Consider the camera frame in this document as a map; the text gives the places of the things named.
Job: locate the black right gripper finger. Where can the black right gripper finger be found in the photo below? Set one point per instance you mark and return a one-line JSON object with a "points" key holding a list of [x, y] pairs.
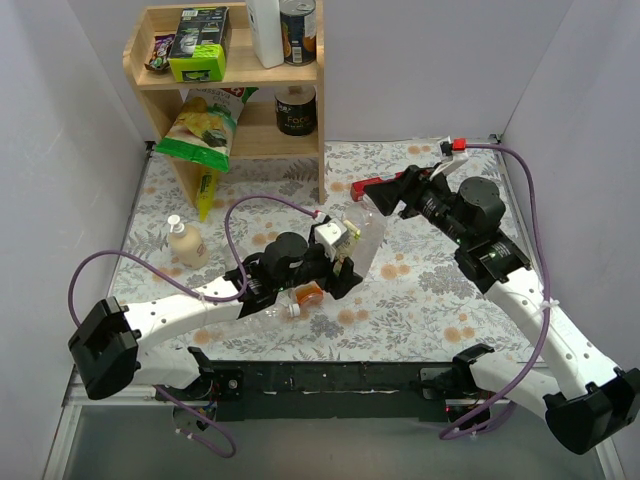
{"points": [[388, 194], [413, 171]]}

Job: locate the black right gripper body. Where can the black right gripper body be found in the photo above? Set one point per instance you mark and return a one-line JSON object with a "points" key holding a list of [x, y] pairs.
{"points": [[409, 187]]}

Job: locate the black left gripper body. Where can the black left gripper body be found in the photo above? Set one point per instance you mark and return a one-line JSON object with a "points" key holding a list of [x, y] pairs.
{"points": [[331, 273]]}

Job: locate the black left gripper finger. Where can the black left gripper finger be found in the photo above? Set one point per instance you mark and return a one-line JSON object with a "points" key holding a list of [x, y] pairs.
{"points": [[339, 236], [340, 284]]}

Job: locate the orange juice bottle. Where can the orange juice bottle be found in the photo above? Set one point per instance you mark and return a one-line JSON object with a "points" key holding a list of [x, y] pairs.
{"points": [[308, 294]]}

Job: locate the clear plastic bottle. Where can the clear plastic bottle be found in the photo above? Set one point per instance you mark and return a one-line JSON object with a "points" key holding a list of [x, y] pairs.
{"points": [[371, 225]]}

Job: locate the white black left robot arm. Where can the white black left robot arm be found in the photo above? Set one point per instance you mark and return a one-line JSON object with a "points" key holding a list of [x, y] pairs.
{"points": [[115, 346]]}

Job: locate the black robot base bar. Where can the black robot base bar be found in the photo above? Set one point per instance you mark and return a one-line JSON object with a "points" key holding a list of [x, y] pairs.
{"points": [[273, 390]]}

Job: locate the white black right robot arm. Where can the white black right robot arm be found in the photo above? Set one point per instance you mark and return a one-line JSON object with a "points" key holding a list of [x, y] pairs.
{"points": [[586, 397]]}

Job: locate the clear bottle lying flat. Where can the clear bottle lying flat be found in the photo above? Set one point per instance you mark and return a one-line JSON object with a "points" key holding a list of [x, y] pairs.
{"points": [[270, 319]]}

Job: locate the beige soap pump bottle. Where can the beige soap pump bottle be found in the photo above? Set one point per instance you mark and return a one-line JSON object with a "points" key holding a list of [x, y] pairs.
{"points": [[187, 244]]}

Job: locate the yellow green snack packet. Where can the yellow green snack packet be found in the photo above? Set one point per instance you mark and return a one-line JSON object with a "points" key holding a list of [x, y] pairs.
{"points": [[206, 193]]}

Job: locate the black label jar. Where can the black label jar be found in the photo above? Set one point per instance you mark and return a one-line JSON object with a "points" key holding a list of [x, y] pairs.
{"points": [[295, 107]]}

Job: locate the green cassava chips bag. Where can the green cassava chips bag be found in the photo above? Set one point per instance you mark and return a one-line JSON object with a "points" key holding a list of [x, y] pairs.
{"points": [[205, 127]]}

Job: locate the tin can orange label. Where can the tin can orange label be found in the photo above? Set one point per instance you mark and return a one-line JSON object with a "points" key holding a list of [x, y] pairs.
{"points": [[298, 28]]}

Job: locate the white carton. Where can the white carton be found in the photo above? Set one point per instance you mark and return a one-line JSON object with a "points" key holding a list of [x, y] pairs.
{"points": [[264, 23]]}

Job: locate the green black box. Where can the green black box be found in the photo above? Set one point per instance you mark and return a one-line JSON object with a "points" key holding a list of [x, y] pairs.
{"points": [[199, 51]]}

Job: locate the purple candy packet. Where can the purple candy packet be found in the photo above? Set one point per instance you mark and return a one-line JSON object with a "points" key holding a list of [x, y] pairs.
{"points": [[159, 59]]}

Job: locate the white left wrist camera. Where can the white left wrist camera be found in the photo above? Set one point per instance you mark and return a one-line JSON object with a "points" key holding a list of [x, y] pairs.
{"points": [[321, 235]]}

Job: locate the aluminium table edge rail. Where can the aluminium table edge rail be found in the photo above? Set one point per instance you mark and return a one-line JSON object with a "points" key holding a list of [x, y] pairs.
{"points": [[77, 396]]}

